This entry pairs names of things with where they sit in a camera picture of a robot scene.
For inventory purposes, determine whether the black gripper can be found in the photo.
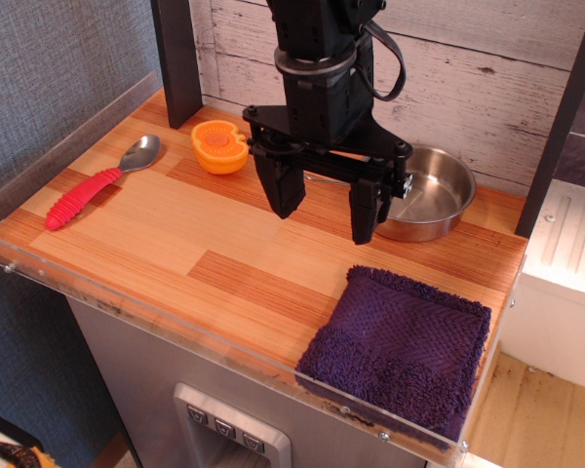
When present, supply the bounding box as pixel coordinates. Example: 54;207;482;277
243;33;412;245

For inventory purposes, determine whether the orange half toy fruit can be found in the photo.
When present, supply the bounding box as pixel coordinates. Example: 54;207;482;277
190;120;249;175

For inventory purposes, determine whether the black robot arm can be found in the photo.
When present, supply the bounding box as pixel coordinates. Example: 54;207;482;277
243;1;412;245

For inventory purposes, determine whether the purple towel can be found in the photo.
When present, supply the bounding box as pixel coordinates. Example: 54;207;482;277
296;265;491;441

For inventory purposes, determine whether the black yellow object bottom left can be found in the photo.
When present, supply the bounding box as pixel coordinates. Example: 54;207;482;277
0;416;57;467

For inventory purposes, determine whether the small steel pot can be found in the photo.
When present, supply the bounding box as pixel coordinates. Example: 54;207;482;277
293;143;476;243

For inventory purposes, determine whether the clear acrylic edge guard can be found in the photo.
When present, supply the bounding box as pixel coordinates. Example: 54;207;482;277
0;221;527;467

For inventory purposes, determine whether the grey toy fridge cabinet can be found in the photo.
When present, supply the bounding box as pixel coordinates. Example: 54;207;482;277
66;296;438;468

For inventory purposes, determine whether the white toy sink unit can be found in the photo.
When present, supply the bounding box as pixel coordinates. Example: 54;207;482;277
500;72;585;394

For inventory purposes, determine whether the silver dispenser button panel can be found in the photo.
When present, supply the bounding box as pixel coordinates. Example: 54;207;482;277
174;382;293;467

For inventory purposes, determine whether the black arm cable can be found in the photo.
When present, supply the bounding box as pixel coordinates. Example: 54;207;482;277
354;19;408;103

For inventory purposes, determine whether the red handled metal spoon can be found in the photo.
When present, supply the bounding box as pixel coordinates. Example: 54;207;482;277
45;135;161;230

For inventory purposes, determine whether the dark right vertical post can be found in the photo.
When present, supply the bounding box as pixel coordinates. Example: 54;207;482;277
515;32;585;238

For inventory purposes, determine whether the dark vertical post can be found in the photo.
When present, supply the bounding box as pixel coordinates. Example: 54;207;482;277
150;0;203;129
515;32;585;238

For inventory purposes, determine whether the dark left vertical post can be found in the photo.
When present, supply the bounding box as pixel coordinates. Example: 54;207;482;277
150;0;203;129

